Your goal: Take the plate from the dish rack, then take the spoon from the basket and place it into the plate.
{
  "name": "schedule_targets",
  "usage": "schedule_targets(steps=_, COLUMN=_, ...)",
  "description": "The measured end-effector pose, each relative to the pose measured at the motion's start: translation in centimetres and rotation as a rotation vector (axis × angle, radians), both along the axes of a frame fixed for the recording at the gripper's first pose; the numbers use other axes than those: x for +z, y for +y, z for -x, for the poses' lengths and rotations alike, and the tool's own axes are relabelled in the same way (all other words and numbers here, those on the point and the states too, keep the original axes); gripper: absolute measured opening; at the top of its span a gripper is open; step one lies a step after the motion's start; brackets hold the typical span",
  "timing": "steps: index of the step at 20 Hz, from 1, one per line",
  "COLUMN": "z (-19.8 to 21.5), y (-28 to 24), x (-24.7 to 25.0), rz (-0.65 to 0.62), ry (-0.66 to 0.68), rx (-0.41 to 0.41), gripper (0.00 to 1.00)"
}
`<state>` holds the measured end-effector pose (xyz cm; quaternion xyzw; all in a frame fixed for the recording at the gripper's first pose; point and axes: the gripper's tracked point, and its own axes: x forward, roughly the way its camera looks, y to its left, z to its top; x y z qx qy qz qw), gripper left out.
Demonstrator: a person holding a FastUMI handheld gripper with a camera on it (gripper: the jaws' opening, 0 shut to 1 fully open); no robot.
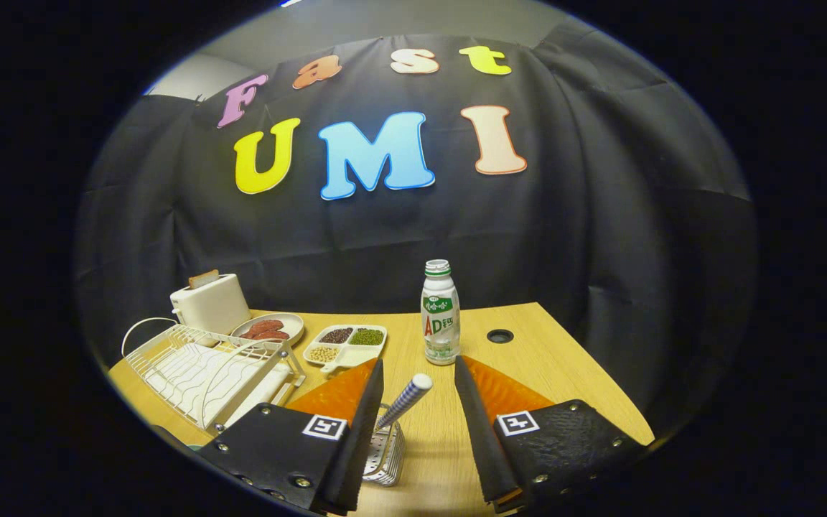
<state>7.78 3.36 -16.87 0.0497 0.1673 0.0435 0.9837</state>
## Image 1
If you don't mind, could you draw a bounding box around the white drink bottle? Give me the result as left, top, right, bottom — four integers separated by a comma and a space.
421, 259, 461, 366

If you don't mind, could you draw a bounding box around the clear perforated basket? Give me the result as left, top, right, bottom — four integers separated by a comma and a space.
362, 406, 407, 488

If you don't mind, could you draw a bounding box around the white toaster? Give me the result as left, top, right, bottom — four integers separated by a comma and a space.
170, 274, 251, 335

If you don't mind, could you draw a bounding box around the black backdrop cloth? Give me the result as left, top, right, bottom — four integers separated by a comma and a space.
73, 32, 759, 432

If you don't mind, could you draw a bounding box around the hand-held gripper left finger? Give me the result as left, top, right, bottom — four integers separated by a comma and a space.
198, 359, 384, 516

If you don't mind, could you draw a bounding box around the checked handle spoon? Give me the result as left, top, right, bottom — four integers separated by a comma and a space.
374, 373, 434, 432

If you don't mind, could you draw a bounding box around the beige round plate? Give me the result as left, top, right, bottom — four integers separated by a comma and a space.
230, 312, 306, 347

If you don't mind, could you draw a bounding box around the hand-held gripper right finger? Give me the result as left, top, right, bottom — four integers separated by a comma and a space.
454, 355, 648, 512

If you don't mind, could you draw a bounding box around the white drain tray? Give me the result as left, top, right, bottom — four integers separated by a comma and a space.
144, 345, 292, 432

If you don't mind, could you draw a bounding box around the white divided tray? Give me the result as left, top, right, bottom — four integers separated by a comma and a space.
303, 325, 388, 378

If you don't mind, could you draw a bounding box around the white wire dish rack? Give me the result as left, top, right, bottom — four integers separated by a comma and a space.
121, 317, 307, 435

